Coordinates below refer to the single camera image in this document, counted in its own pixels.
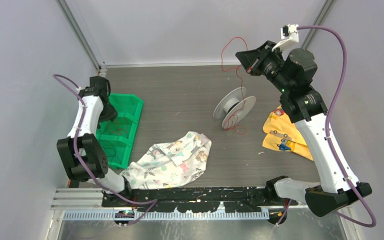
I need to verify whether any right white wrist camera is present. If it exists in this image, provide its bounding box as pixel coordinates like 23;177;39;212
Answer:
271;24;299;52

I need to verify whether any white patterned cloth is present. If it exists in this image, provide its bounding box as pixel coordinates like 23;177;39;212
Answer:
120;131;212;190

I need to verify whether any yellow patterned cloth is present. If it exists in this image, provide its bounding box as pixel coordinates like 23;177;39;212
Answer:
262;106;313;161

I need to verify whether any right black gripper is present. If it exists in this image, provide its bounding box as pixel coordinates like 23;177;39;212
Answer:
235;40;292;94

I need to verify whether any dark blue wire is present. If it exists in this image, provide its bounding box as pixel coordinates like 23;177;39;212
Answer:
104;142;124;165

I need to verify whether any green three-compartment bin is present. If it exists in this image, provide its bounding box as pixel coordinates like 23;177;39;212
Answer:
96;93;144;170

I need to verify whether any grey plastic spool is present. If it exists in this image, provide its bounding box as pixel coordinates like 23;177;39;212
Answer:
213;86;257;130

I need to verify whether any red wire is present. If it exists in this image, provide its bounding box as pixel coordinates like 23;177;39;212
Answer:
220;36;250;136

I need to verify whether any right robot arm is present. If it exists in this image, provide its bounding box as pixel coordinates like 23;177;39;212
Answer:
235;41;373;217

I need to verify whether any brown wire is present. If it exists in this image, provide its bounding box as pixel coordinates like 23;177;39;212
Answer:
109;120;131;137

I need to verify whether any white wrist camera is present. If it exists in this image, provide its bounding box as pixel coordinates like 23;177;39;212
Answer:
271;24;299;52
76;87;85;98

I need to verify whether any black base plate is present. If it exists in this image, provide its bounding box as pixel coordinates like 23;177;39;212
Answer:
102;186;288;213

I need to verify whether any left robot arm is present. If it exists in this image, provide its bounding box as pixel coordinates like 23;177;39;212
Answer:
53;74;134;207

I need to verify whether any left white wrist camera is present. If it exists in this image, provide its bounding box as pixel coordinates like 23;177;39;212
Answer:
76;87;85;98

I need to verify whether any aluminium frame rail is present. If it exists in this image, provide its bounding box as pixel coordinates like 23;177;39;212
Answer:
51;186;349;214

